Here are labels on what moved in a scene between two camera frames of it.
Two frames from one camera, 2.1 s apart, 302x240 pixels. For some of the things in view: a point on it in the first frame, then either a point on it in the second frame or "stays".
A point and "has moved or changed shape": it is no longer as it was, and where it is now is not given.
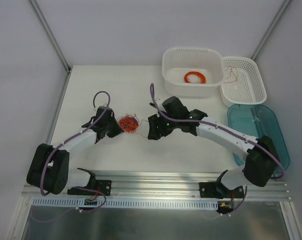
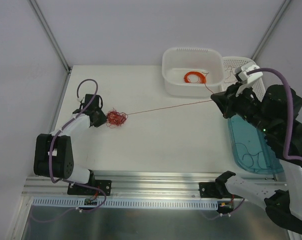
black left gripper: x=111 y=126 -> x=99 y=117
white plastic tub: x=195 y=72 stays
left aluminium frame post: x=62 y=57 stays
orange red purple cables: x=129 y=123 has moved or changed shape
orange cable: x=139 y=125 -> x=160 y=109
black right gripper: x=155 y=127 -> x=231 y=102
